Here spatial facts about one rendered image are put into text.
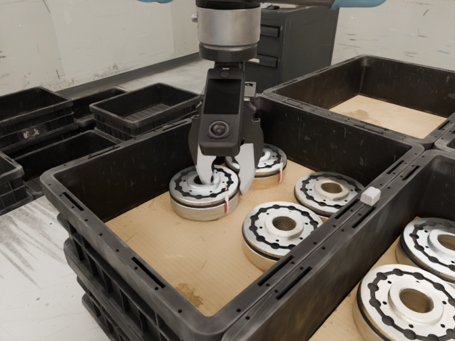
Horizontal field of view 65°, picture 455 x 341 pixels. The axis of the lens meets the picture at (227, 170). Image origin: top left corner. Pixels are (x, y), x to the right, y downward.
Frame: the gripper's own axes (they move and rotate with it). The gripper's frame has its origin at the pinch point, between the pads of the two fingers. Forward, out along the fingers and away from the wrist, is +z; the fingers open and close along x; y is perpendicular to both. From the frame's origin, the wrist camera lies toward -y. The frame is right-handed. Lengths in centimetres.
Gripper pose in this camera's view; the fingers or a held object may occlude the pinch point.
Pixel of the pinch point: (225, 189)
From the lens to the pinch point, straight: 52.5
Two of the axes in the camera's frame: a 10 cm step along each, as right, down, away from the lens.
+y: 1.1, -5.2, 8.5
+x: -9.9, -0.6, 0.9
